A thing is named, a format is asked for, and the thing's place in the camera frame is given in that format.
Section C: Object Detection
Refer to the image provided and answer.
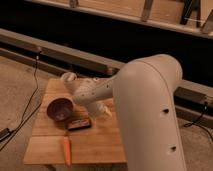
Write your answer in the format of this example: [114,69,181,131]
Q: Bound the wooden table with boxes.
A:
[23,79,126,165]

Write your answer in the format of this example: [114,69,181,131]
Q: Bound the black cable right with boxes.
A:
[182,101,213,141]

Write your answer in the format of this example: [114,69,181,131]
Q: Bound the black cable left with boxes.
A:
[0,49,43,152]

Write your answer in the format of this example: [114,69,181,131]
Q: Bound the metal rail beam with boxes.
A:
[0,28,213,108]

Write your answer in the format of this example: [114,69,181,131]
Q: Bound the black box on floor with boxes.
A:
[0,128,11,142]

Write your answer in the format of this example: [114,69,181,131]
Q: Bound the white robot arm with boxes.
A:
[61,54,187,171]

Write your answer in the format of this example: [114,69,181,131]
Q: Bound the black cable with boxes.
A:
[182,101,213,141]
[0,49,43,152]

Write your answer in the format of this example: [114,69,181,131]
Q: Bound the white cup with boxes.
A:
[61,72,77,83]

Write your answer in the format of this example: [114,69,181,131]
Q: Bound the orange carrot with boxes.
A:
[63,136,72,166]

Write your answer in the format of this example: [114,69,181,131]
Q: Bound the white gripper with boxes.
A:
[87,101,112,117]

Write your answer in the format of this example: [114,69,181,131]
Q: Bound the dark purple bowl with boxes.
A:
[47,98,73,121]

